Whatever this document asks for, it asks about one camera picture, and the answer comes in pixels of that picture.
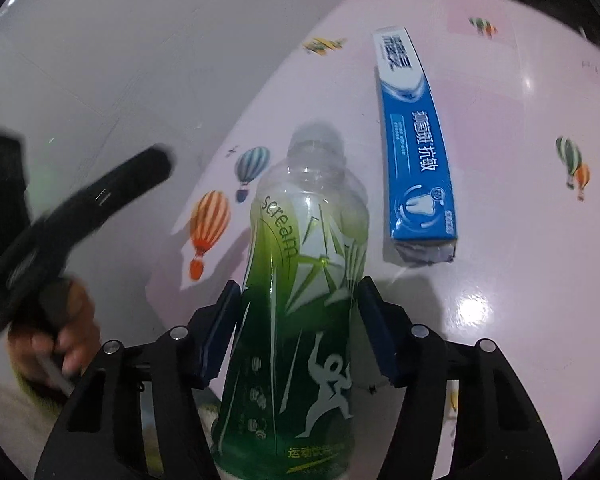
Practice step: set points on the green plastic drink bottle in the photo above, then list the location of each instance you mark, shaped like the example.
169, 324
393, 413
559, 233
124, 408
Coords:
286, 408

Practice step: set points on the blue toothpaste box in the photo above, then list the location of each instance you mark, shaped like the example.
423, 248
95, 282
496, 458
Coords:
420, 201

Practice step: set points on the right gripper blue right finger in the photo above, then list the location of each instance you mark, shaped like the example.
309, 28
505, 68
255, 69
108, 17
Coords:
377, 318

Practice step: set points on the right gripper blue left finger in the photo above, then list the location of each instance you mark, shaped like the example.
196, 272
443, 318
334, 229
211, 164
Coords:
212, 328

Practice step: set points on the person left hand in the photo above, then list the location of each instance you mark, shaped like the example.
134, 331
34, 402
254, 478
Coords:
77, 341

